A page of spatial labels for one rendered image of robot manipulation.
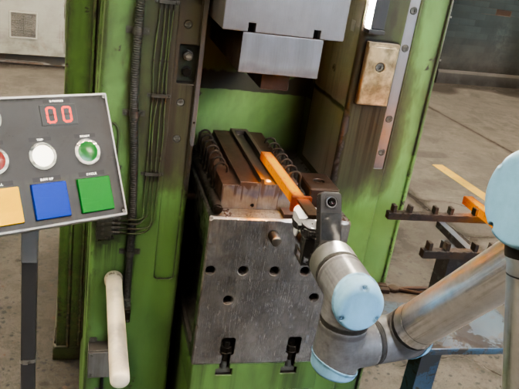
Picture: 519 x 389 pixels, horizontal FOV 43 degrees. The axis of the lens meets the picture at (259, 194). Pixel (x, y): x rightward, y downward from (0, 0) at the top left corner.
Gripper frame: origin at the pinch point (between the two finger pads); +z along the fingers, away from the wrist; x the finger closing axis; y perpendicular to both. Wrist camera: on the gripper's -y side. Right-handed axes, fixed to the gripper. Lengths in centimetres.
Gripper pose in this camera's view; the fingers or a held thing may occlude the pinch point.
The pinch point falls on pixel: (303, 205)
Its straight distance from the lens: 145.5
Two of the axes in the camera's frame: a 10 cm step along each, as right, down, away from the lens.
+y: -1.4, 9.1, 3.9
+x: 9.6, 0.4, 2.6
